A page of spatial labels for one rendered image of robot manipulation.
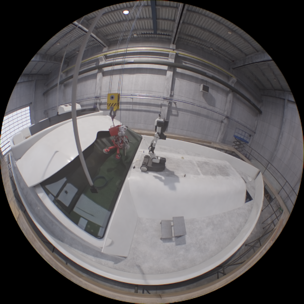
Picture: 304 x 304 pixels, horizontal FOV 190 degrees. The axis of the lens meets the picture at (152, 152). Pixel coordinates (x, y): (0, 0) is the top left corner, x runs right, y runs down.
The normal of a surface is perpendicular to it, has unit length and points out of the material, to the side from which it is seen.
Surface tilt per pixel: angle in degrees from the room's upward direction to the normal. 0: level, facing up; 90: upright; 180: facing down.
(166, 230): 0
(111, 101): 90
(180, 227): 0
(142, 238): 0
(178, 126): 90
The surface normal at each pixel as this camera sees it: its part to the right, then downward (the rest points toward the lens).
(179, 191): 0.07, -0.50
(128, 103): -0.06, 0.47
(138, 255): 0.12, -0.87
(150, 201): 0.03, -0.20
